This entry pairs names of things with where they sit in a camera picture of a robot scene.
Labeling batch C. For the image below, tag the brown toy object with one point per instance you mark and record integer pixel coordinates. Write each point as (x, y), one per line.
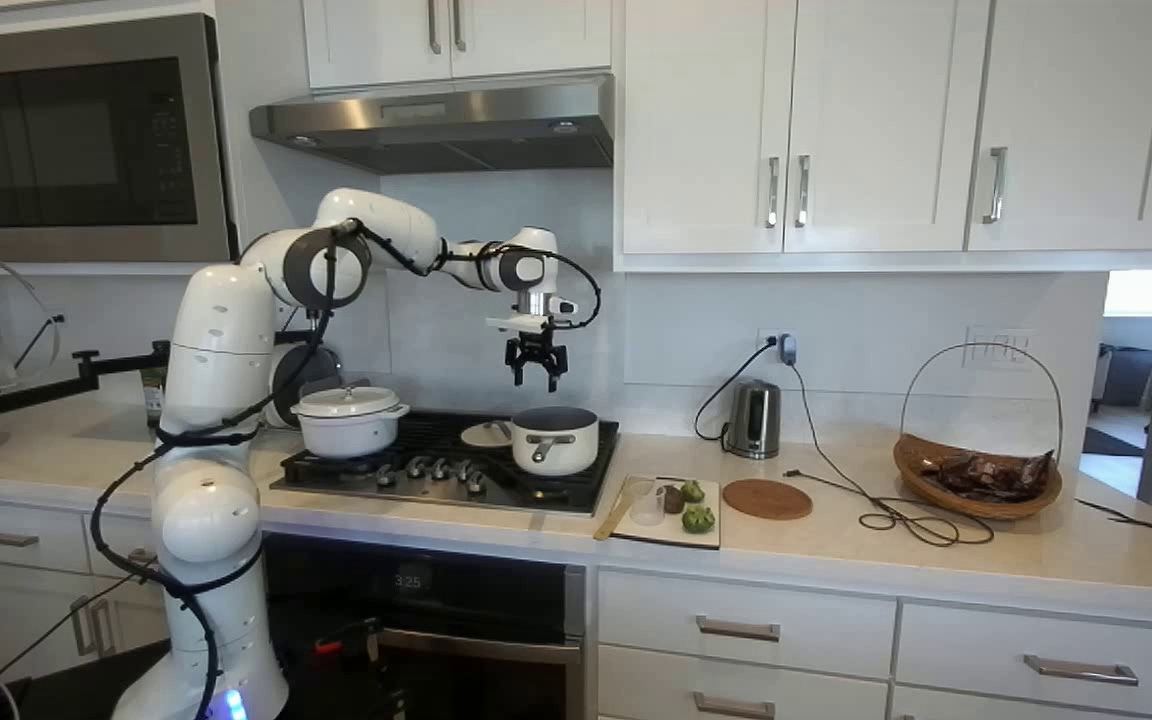
(669, 499)

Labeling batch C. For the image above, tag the light wooden chopping board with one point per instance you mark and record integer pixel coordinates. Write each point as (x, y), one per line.
(645, 520)

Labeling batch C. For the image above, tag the black camera tripod arm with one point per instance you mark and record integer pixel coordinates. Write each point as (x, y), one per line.
(84, 377)

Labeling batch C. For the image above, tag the stainless electric kettle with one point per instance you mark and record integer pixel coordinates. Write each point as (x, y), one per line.
(753, 422)

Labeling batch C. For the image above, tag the white lidded dutch oven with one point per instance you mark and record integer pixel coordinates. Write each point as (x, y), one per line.
(348, 422)

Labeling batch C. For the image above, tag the round brown cork trivet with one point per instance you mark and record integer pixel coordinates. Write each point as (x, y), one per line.
(766, 499)

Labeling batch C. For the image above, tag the black gas cooktop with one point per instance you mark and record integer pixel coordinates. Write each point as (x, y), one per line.
(434, 466)

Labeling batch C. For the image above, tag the stainless range hood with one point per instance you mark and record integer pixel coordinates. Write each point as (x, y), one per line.
(453, 125)

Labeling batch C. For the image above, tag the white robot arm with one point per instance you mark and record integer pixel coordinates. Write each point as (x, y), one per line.
(204, 507)

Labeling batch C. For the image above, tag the wooden basket with wire handle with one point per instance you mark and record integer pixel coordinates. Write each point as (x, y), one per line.
(972, 482)

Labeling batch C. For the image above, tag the wall power outlet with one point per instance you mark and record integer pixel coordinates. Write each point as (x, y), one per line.
(785, 347)

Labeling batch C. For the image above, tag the built-in microwave oven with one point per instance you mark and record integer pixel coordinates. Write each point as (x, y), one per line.
(110, 146)

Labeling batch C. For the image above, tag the green toy vegetable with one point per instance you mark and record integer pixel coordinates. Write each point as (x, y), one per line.
(693, 495)
(697, 520)

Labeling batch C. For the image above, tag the black oven door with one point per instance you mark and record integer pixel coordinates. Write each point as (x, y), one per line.
(410, 633)

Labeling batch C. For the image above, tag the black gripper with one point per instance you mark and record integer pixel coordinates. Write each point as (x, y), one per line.
(537, 348)

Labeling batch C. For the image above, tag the white saucepan with steel handle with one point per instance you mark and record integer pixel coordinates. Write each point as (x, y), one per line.
(553, 442)

